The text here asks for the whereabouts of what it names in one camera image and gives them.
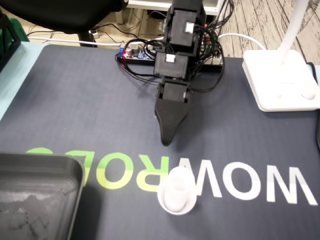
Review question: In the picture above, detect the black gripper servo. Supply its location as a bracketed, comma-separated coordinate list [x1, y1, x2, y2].
[154, 79, 193, 147]

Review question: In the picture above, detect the white translucent plastic cylinder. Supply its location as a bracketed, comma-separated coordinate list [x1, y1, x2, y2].
[163, 167, 195, 211]

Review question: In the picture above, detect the blue circuit board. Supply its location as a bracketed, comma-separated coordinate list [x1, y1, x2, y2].
[117, 43, 156, 62]

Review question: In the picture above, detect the dark grey WOWROBO mat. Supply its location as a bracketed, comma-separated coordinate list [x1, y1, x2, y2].
[0, 44, 320, 240]

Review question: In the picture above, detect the white desk lamp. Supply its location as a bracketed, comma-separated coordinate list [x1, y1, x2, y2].
[241, 0, 320, 113]

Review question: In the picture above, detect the white shelf unit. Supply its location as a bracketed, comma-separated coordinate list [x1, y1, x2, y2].
[126, 0, 226, 17]

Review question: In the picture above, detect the black office chair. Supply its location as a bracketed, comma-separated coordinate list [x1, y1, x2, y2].
[0, 0, 129, 48]

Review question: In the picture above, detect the black plastic tray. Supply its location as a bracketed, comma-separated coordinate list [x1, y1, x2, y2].
[0, 152, 85, 240]

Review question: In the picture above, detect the green plastic box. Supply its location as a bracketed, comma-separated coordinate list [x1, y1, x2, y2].
[8, 17, 30, 43]

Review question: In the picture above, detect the black servo cable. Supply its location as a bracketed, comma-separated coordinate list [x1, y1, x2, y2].
[115, 38, 166, 86]
[191, 0, 236, 95]

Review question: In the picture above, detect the white lamp cable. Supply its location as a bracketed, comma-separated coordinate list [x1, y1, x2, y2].
[217, 33, 267, 51]

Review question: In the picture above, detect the long white cable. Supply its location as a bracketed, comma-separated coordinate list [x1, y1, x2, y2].
[26, 35, 165, 48]

